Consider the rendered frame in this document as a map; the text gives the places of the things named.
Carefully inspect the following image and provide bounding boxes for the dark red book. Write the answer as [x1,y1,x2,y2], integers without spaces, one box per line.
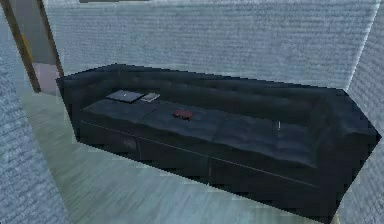
[172,109,196,122]

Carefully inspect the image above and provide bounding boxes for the pale grey book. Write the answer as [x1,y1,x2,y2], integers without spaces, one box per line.
[140,92,161,103]

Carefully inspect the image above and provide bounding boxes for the grey closed laptop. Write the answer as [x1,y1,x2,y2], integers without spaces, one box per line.
[105,89,145,104]

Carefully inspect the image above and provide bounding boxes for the black leather sofa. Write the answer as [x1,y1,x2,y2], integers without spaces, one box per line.
[55,62,383,224]

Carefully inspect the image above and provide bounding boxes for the brown door frame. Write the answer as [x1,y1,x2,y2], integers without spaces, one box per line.
[0,0,65,94]

